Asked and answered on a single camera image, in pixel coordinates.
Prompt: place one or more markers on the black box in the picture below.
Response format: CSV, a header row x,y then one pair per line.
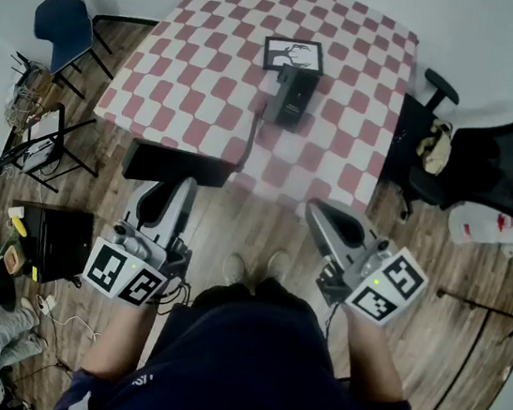
x,y
59,242
294,105

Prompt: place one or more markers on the yellow object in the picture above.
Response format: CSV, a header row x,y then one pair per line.
x,y
19,227

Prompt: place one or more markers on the person's dark blue shirt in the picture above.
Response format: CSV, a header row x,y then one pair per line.
x,y
251,378

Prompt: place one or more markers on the white plastic bag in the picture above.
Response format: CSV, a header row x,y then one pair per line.
x,y
485,229

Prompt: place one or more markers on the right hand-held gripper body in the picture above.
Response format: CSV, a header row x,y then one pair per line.
x,y
387,284

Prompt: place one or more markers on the blue chair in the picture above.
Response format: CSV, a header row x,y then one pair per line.
x,y
63,27

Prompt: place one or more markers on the small white cup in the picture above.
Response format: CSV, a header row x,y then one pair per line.
x,y
16,212

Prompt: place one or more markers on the person's left forearm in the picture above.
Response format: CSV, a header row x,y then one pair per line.
x,y
116,341

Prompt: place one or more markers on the tan orange object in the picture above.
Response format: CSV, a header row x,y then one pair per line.
x,y
13,260

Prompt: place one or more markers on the black tripod rod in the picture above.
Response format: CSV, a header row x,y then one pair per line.
x,y
479,305

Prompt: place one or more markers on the black router with antennas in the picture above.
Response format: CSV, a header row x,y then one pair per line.
x,y
22,67

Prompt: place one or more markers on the black bar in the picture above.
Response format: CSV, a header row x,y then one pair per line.
x,y
172,164

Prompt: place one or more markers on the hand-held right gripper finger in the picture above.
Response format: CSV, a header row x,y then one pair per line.
x,y
367,229
324,230

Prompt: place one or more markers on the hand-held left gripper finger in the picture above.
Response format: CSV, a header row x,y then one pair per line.
x,y
179,217
135,210

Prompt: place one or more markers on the beige cloth bag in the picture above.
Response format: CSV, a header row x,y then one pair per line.
x,y
435,146

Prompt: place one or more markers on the person's right forearm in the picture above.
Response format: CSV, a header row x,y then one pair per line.
x,y
372,358

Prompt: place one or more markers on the black framed antler picture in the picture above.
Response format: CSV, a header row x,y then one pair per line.
x,y
292,55

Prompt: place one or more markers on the black mesh office chair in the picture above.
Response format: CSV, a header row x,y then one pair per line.
x,y
499,162

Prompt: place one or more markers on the red white checkered tablecloth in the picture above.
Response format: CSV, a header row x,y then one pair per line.
x,y
199,73

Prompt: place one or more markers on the black metal stand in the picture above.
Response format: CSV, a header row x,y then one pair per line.
x,y
60,134

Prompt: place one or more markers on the silver laptop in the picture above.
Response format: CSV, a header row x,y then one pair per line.
x,y
36,154

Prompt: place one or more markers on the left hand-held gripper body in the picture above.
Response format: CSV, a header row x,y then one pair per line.
x,y
134,267

